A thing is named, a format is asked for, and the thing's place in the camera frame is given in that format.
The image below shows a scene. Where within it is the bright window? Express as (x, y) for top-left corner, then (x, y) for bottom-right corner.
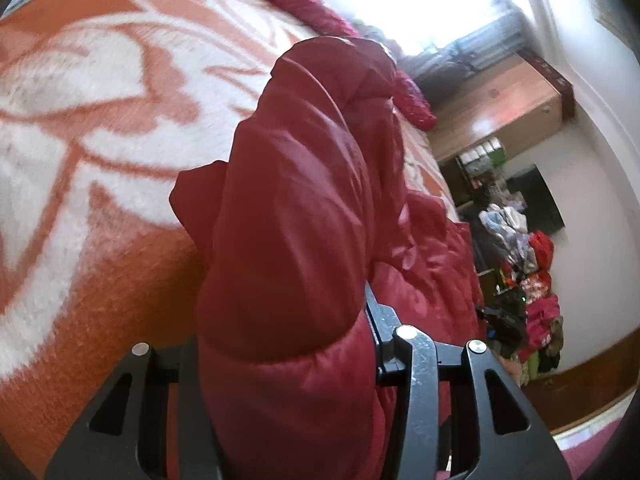
(367, 0), (528, 58)

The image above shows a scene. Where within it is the dark red quilted jacket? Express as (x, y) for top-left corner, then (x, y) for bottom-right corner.
(167, 35), (490, 480)

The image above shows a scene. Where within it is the pile of colourful clothes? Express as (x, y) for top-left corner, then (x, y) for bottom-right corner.
(475, 199), (567, 388)

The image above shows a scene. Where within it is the black television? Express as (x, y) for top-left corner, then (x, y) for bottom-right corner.
(504, 163), (567, 236)

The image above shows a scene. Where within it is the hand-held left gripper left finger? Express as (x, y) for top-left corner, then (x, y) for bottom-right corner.
(44, 340), (223, 480)

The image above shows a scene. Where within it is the shelf with small boxes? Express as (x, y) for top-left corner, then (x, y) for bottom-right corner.
(452, 137), (509, 197)

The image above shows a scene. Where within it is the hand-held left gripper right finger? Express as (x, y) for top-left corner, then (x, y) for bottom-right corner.
(364, 284), (572, 480)

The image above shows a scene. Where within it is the wooden wardrobe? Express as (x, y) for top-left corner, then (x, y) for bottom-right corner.
(415, 52), (574, 165)

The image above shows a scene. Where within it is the orange and white blanket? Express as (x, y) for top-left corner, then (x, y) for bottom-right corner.
(0, 0), (463, 467)

